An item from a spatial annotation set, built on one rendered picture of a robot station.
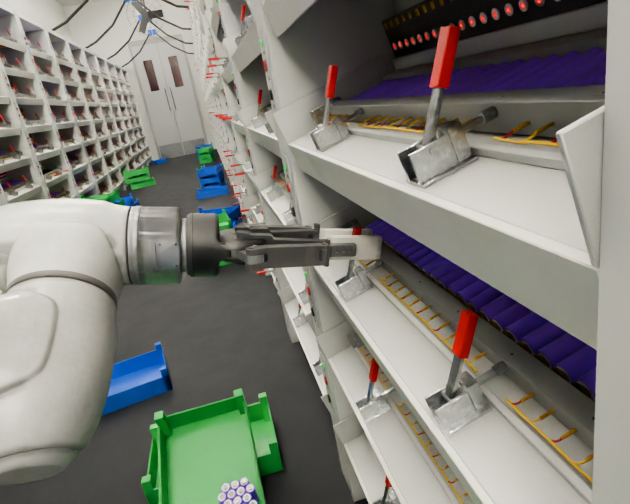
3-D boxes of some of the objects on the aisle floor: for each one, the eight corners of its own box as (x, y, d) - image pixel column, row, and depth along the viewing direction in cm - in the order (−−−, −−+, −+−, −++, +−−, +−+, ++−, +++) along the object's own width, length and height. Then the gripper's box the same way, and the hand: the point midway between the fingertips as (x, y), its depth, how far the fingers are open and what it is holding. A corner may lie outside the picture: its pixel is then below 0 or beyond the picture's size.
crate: (70, 427, 137) (61, 405, 134) (75, 392, 155) (66, 372, 152) (173, 389, 147) (166, 368, 144) (166, 360, 164) (160, 341, 162)
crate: (273, 538, 91) (267, 522, 86) (168, 573, 88) (156, 560, 83) (247, 406, 113) (241, 387, 108) (163, 430, 110) (153, 412, 105)
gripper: (187, 255, 63) (354, 253, 69) (183, 300, 49) (396, 293, 54) (186, 201, 61) (358, 203, 67) (181, 230, 46) (403, 230, 52)
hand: (350, 243), depth 60 cm, fingers open, 3 cm apart
